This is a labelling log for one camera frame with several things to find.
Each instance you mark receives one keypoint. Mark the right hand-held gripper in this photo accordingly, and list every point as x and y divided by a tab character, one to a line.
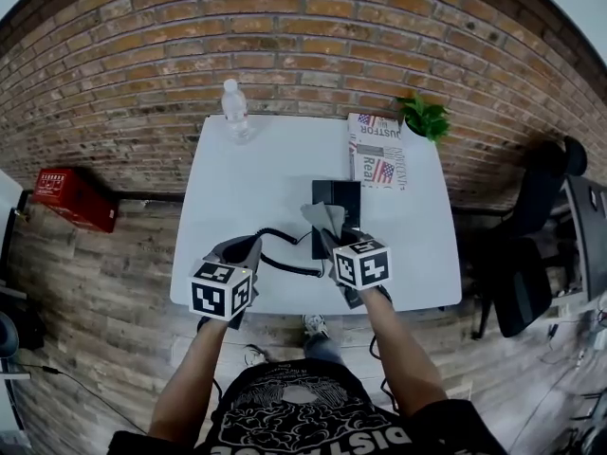
365	266

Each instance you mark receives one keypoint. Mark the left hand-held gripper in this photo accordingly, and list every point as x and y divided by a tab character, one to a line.
218	292

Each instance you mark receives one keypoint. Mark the grey cloth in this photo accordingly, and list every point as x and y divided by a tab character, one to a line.
325	216

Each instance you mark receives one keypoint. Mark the person's left forearm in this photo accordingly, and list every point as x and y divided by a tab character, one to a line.
189	377

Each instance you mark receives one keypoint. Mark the person's right forearm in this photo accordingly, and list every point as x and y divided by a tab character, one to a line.
403	358

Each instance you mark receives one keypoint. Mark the white square table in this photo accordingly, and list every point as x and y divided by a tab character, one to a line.
256	192

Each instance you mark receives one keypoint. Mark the white sneaker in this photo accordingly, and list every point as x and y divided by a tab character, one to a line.
315	325

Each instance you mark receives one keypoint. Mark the newspaper print box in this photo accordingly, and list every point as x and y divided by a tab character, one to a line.
377	152

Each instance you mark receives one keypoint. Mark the grey jeans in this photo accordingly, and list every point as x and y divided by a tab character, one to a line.
322	349

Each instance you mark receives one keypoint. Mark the clear plastic water bottle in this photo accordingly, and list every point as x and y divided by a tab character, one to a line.
235	112

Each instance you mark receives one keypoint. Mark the small green potted plant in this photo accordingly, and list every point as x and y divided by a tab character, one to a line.
427	119

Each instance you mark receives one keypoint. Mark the red box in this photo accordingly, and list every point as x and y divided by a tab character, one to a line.
71	197

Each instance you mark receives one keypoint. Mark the black printed t-shirt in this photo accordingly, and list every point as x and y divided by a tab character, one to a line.
303	420

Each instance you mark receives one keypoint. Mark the black office chair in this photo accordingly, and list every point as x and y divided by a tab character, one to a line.
526	278

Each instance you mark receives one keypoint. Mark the grey desk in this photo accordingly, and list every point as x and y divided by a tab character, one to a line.
588	235

